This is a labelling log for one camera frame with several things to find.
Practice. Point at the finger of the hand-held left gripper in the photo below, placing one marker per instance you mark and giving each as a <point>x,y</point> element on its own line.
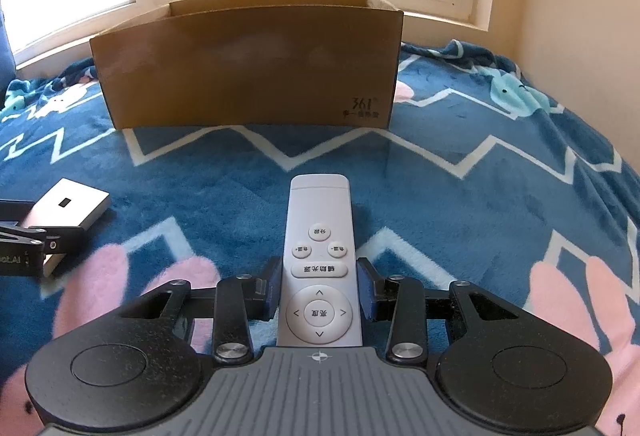
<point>15,210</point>
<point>30,237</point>

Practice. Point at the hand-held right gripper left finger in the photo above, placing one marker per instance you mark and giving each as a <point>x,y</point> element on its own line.
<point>270,288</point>

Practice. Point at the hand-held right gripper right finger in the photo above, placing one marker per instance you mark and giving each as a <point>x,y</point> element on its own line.
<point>367,291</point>

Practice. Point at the gold box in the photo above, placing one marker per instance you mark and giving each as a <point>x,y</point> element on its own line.
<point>70,211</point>

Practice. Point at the white remote control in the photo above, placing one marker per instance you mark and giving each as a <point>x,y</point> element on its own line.
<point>317,261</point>

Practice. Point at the brown cardboard box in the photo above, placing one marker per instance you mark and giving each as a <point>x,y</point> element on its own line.
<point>250,66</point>

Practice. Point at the blue bunny printed blanket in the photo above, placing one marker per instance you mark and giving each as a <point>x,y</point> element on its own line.
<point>475,196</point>

